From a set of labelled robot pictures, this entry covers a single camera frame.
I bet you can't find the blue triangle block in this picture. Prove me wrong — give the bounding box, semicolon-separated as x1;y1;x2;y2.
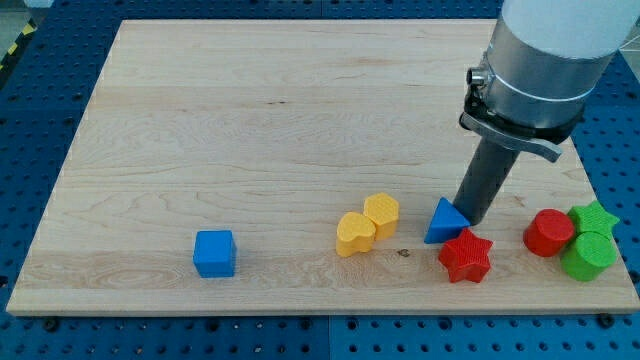
424;197;470;244

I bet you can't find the red cylinder block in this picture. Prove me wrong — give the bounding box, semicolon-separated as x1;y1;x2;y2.
523;209;575;257

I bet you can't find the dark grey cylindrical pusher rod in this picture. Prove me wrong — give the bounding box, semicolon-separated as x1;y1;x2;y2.
453;138;519;225

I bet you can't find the red star block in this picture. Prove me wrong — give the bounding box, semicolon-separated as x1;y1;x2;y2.
438;228;493;283

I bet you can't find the yellow heart block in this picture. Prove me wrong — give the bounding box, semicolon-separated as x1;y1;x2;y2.
336;212;376;257

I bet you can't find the robot arm silver white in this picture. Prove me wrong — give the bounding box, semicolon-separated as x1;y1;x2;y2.
454;0;639;225

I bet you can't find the green star block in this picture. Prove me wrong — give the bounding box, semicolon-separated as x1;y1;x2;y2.
567;200;620;239

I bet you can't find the wooden board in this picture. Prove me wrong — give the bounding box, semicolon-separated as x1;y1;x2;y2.
7;20;639;316

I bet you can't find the blue cube block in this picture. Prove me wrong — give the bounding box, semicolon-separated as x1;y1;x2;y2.
193;230;237;278

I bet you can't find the green cylinder block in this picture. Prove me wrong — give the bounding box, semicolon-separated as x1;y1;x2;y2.
560;232;617;282

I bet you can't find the yellow hexagon block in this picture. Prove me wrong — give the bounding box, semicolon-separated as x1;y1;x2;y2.
363;193;399;241

